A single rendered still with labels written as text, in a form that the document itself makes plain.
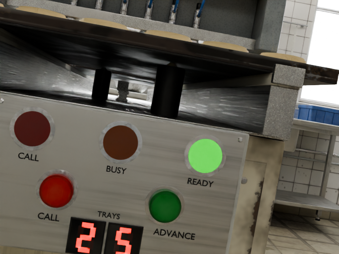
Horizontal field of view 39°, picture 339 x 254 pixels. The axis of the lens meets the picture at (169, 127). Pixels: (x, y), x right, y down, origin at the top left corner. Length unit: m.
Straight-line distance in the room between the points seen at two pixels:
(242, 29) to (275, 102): 0.84
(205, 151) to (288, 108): 0.09
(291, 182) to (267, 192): 4.17
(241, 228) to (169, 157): 0.11
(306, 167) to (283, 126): 4.24
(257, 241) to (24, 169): 0.24
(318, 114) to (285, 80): 3.64
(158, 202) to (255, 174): 0.11
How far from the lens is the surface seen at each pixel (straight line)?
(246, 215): 0.51
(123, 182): 0.45
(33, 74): 0.71
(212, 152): 0.45
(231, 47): 0.48
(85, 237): 0.46
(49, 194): 0.45
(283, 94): 0.47
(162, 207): 0.45
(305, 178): 4.72
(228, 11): 1.30
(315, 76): 0.49
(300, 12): 4.69
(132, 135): 0.44
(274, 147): 0.50
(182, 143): 0.45
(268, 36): 1.23
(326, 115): 4.13
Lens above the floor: 0.86
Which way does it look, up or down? 3 degrees down
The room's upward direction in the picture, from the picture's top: 10 degrees clockwise
